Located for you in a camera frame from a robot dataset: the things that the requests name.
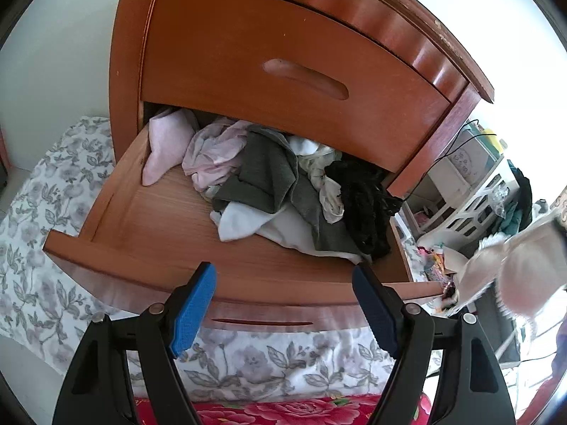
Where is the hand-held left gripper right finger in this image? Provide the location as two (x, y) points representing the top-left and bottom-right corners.
(351, 262), (517, 425)

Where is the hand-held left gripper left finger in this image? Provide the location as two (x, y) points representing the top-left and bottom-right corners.
(52, 261), (218, 425)

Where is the wooden drawer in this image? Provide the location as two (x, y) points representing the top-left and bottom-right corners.
(139, 0), (453, 169)
(43, 102), (444, 333)

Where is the black lace underwear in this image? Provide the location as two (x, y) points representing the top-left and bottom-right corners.
(325, 158), (404, 261)

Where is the large white cloth garment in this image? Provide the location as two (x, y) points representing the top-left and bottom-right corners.
(209, 201), (370, 264)

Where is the cream patterned cloth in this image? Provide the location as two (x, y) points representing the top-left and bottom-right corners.
(308, 153), (346, 226)

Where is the beige lace bra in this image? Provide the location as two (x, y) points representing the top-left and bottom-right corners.
(456, 219), (567, 333)

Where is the grey cloth garment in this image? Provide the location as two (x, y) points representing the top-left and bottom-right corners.
(212, 125), (359, 260)

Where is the pink sock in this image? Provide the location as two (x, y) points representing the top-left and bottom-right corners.
(142, 107), (200, 187)

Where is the pale lilac underwear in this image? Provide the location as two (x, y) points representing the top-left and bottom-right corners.
(183, 117), (253, 164)

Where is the small white cloth garment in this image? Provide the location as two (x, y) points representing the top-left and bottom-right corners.
(288, 136), (342, 169)

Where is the closed wooden drawer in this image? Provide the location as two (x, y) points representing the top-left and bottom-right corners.
(139, 0), (453, 169)

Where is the colourful packet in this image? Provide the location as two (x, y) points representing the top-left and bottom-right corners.
(416, 248), (448, 284)

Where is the beige paper sheet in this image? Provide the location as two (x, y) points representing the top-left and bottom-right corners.
(443, 248), (475, 275)

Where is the red floral blanket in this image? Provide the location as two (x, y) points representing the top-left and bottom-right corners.
(133, 392), (432, 425)

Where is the white laundry basket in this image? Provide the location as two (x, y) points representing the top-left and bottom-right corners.
(416, 155), (523, 242)

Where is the clear plastic bag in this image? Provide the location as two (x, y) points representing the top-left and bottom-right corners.
(485, 183), (510, 217)

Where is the teal garment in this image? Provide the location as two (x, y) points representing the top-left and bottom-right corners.
(500, 159), (532, 235)

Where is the grey floral bedsheet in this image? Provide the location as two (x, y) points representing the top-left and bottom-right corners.
(0, 116), (444, 403)

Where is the yellow item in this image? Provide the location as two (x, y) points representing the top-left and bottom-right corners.
(478, 133), (508, 151)

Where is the black cable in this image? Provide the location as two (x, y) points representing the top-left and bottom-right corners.
(405, 130), (497, 200)

